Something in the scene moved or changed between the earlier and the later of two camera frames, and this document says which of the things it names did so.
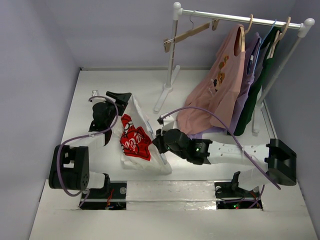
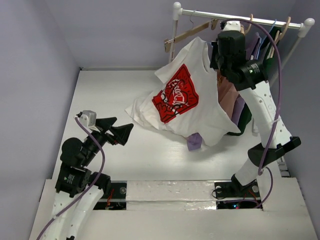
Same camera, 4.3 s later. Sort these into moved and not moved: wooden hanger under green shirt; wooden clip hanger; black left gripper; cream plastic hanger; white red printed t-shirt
Moved: white red printed t-shirt; black left gripper
Not moved: wooden clip hanger; wooden hanger under green shirt; cream plastic hanger
